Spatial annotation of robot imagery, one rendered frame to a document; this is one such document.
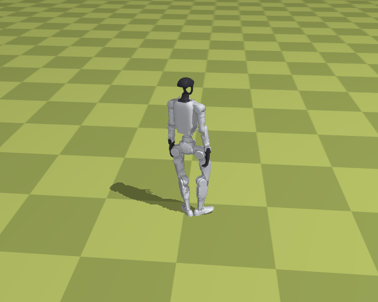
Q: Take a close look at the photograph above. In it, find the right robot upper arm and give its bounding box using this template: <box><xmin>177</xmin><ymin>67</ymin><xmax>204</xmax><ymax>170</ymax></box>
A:
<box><xmin>193</xmin><ymin>103</ymin><xmax>206</xmax><ymax>133</ymax></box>

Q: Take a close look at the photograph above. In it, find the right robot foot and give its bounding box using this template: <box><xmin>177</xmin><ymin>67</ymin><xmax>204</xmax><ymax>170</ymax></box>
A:
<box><xmin>193</xmin><ymin>206</ymin><xmax>214</xmax><ymax>216</ymax></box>

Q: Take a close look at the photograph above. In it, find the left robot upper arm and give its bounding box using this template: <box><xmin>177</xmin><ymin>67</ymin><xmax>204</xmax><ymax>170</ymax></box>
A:
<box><xmin>167</xmin><ymin>99</ymin><xmax>175</xmax><ymax>126</ymax></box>

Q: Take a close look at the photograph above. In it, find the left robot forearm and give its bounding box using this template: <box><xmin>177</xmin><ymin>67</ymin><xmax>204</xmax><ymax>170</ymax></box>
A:
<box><xmin>168</xmin><ymin>121</ymin><xmax>175</xmax><ymax>143</ymax></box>

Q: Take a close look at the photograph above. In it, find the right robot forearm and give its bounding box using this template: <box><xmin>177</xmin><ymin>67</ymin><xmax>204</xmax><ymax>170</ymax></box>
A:
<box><xmin>201</xmin><ymin>126</ymin><xmax>211</xmax><ymax>151</ymax></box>

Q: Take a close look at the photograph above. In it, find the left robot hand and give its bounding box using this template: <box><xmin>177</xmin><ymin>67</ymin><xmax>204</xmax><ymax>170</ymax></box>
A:
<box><xmin>168</xmin><ymin>139</ymin><xmax>175</xmax><ymax>157</ymax></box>

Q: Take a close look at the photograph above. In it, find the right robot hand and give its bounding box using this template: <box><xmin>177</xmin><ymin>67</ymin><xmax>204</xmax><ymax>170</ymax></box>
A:
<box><xmin>202</xmin><ymin>148</ymin><xmax>211</xmax><ymax>167</ymax></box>

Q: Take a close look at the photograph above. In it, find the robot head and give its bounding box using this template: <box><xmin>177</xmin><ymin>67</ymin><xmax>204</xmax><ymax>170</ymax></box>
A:
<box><xmin>177</xmin><ymin>77</ymin><xmax>194</xmax><ymax>103</ymax></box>

